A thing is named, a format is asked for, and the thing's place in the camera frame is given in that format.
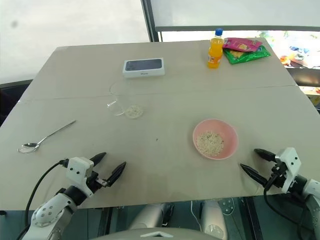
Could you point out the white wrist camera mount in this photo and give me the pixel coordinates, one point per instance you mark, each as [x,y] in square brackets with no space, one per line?
[78,170]
[290,162]

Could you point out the black box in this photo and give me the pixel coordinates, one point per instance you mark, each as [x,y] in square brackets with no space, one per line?
[306,75]

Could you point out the white framed board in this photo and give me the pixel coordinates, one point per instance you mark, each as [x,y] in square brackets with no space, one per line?
[235,12]

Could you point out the green snack bag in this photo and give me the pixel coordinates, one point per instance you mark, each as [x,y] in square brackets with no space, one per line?
[247,56]

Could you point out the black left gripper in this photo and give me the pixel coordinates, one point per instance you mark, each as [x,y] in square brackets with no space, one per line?
[93,183]

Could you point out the pink plastic bowl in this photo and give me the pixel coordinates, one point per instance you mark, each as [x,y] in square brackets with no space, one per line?
[230,136]

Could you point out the white phone box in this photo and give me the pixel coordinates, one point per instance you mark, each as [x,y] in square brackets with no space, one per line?
[143,66]

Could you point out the clear glass mug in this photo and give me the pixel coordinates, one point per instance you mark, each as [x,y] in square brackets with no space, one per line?
[117,100]

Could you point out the black upright post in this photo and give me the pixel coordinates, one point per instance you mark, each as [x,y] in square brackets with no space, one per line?
[149,22]

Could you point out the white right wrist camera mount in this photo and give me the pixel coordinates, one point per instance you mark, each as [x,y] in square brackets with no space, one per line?
[290,162]

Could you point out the dark furniture edge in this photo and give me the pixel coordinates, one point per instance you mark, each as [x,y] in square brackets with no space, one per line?
[12,95]

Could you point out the black plate with dots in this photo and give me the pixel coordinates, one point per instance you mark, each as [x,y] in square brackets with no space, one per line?
[228,206]

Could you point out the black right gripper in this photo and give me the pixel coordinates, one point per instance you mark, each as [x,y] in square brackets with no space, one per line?
[277,177]

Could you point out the pink snack bag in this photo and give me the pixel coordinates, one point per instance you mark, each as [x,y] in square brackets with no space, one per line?
[241,45]

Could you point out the orange juice bottle blue cap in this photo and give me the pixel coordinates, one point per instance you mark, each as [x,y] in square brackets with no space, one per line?
[215,53]

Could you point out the grey robot torso shell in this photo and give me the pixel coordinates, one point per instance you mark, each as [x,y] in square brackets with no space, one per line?
[150,235]

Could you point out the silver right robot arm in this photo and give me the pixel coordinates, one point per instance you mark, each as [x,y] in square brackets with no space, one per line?
[312,192]

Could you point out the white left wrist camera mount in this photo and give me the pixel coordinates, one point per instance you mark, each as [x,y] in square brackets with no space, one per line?
[78,170]

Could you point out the long silver metal spoon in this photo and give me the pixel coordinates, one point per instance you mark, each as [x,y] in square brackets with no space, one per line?
[31,145]

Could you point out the colourful clutter pile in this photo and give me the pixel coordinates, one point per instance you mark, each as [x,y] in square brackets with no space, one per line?
[297,48]

